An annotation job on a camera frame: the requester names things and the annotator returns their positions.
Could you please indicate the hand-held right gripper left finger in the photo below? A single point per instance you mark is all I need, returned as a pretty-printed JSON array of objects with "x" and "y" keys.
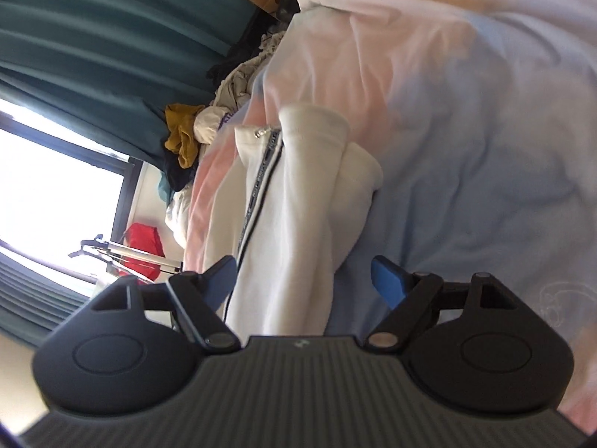
[{"x": 223, "y": 280}]

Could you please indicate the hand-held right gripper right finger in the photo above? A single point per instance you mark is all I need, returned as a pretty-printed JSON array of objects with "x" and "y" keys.
[{"x": 387, "y": 280}]

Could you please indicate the cream zip jacket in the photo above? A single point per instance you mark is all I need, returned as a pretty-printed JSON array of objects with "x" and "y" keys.
[{"x": 303, "y": 219}]

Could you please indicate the red cloth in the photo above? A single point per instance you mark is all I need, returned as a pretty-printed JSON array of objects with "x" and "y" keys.
[{"x": 142, "y": 240}]

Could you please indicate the dark garment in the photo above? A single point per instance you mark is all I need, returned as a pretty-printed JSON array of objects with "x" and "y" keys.
[{"x": 179, "y": 175}]

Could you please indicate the metal folding rack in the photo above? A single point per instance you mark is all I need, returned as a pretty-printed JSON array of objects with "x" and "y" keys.
[{"x": 91, "y": 242}]

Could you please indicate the pastel pink and blue duvet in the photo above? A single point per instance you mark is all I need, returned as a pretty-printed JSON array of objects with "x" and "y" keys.
[{"x": 466, "y": 149}]

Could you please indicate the mustard yellow garment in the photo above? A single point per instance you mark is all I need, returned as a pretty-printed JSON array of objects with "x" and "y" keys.
[{"x": 182, "y": 130}]

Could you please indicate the white garment with purple print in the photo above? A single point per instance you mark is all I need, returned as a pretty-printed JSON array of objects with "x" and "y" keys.
[{"x": 207, "y": 123}]

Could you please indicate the teal curtain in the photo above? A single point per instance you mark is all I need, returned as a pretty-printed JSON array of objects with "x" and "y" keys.
[
  {"x": 32, "y": 298},
  {"x": 116, "y": 32}
]

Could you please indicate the dark-framed window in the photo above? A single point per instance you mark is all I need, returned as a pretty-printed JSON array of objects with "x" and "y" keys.
[{"x": 56, "y": 182}]

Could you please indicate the beige grey garment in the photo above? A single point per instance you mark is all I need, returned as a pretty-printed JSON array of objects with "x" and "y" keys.
[{"x": 238, "y": 81}]

